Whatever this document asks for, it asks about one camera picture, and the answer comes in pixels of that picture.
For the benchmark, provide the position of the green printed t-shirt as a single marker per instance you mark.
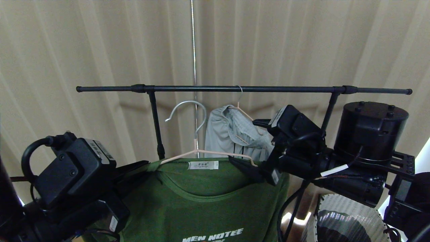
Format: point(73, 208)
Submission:
point(201, 208)

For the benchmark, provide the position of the black clothes rack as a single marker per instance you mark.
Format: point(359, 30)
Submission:
point(201, 88)

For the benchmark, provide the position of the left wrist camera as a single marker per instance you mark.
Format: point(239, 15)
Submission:
point(74, 174)

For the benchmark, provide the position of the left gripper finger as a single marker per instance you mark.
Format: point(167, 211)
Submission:
point(126, 178)

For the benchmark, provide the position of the beige curtain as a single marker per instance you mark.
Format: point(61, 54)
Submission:
point(100, 50)

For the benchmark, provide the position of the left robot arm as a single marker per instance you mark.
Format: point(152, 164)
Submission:
point(8, 218)

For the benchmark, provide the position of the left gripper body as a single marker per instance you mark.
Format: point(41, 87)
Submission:
point(84, 222)

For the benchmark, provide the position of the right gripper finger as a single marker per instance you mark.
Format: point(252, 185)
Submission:
point(255, 174)

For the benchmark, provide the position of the pink clothes hanger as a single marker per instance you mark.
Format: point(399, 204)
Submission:
point(218, 153)
point(245, 114)

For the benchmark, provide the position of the white laundry basket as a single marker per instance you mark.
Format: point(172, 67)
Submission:
point(349, 205)

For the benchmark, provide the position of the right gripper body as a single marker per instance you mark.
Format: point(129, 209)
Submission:
point(302, 168)

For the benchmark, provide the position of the pale grey shorts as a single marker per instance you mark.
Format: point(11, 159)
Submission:
point(221, 134)

